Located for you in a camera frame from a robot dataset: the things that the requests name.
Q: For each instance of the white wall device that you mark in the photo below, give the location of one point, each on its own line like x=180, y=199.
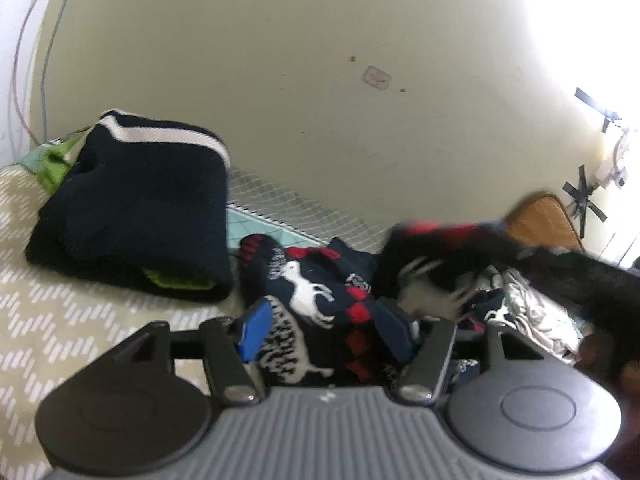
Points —
x=612, y=170

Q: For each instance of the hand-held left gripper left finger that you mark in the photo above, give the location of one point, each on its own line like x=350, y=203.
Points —
x=254, y=332

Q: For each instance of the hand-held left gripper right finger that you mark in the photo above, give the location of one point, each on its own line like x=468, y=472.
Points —
x=435, y=355

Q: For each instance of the brown woven mat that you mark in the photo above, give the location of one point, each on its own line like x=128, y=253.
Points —
x=542, y=222

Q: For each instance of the dark reindeer print sweater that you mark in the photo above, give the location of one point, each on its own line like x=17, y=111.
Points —
x=320, y=290

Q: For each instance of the white wall sticker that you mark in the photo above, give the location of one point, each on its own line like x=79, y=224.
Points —
x=377, y=78

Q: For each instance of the black tape strip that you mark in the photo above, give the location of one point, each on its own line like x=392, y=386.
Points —
x=592, y=100

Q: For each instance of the navy sweater with white stripe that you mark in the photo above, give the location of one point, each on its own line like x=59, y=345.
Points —
x=140, y=195

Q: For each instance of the white crumpled clothes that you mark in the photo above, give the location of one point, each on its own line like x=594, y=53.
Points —
x=535, y=315

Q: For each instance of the dark cloth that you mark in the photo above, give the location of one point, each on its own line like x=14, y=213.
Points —
x=575, y=280

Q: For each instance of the patterned bed sheet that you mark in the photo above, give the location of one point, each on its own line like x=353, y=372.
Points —
x=60, y=320

